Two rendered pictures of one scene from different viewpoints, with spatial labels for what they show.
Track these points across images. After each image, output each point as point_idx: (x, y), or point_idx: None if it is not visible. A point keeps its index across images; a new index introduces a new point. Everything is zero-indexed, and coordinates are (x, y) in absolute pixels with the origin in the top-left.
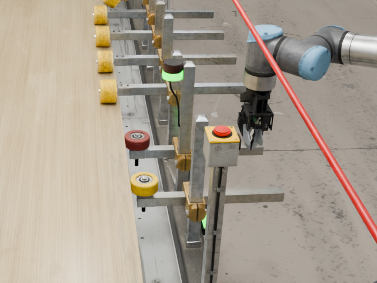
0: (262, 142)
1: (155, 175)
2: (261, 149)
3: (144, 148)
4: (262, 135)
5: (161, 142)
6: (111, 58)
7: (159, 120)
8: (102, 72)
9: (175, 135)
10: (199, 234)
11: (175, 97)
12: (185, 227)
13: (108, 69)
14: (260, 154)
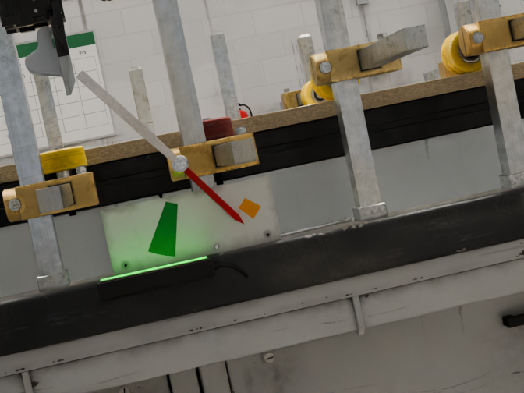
0: (25, 63)
1: (68, 147)
2: (231, 149)
3: None
4: (58, 55)
5: (422, 205)
6: (451, 38)
7: (499, 175)
8: (454, 71)
9: (349, 161)
10: (37, 261)
11: (311, 65)
12: (105, 275)
13: (451, 64)
14: (233, 161)
